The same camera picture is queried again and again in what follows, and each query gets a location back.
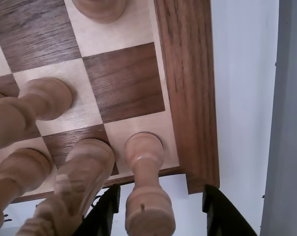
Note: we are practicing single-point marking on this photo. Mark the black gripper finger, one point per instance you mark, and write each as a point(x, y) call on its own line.
point(222, 218)
point(101, 216)

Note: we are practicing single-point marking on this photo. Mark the light wooden rook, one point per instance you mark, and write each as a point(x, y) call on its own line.
point(145, 157)

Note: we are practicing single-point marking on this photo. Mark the light wooden bishop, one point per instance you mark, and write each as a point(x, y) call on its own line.
point(23, 167)

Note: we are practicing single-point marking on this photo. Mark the light wooden pawn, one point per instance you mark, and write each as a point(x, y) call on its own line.
point(47, 98)
point(99, 9)

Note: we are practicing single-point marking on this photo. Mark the wooden chessboard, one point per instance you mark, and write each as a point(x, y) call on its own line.
point(192, 98)

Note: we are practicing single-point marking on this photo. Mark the light wooden knight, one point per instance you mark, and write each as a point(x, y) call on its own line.
point(84, 162)

